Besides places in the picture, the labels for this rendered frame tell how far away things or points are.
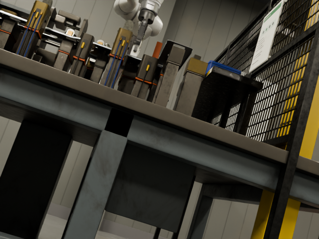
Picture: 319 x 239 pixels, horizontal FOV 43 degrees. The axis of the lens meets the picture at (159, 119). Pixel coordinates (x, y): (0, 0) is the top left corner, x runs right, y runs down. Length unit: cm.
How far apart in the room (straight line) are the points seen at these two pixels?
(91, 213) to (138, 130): 27
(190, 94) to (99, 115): 62
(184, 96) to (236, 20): 357
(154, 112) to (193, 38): 382
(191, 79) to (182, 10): 335
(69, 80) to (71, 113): 9
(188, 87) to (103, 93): 64
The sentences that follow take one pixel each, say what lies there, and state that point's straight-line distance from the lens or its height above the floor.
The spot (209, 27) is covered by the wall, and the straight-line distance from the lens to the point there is 506.
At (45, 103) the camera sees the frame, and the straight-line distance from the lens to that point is 119.
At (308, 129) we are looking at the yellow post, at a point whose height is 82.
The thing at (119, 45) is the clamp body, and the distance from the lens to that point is 164.
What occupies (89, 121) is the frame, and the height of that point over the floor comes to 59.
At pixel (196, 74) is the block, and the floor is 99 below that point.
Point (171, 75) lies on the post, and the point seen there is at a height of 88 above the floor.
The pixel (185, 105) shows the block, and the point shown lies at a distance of 170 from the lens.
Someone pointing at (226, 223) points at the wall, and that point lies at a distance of 480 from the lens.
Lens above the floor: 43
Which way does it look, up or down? 11 degrees up
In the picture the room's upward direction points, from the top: 18 degrees clockwise
